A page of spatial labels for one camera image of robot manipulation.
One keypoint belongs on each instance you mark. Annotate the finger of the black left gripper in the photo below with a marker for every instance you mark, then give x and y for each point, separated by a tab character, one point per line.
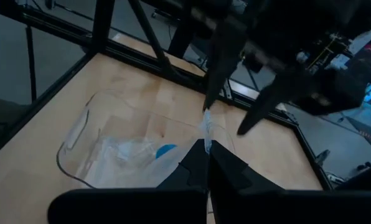
266	102
224	62

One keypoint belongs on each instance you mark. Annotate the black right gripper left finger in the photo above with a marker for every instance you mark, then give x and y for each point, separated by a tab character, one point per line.
142	207

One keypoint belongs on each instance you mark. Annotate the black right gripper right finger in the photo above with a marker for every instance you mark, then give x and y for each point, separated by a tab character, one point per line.
266	207

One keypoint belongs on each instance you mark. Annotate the clear plastic zip bag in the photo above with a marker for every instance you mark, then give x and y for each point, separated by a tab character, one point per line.
123	161
208	130

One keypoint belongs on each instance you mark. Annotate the light blue bandage roll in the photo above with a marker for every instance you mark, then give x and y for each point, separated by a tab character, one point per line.
165	150

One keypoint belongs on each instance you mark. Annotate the clear plastic bin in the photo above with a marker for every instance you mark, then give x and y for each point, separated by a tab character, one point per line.
126	124

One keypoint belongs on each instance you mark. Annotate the black aluminium table frame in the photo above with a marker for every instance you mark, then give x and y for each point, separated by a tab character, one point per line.
64	32

